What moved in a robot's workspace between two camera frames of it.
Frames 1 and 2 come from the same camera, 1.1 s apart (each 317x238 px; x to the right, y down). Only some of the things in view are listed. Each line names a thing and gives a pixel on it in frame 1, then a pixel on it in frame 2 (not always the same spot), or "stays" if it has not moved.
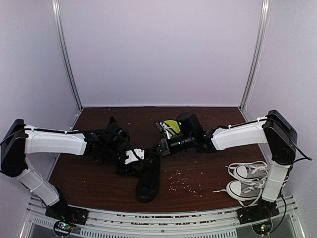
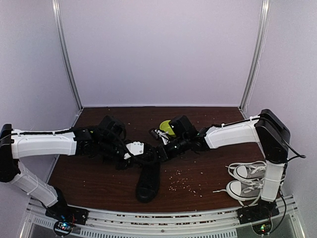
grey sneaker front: [247, 193] stays
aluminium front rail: [162, 223] stays
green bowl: [176, 129] to [164, 125]
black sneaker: [148, 182] stays
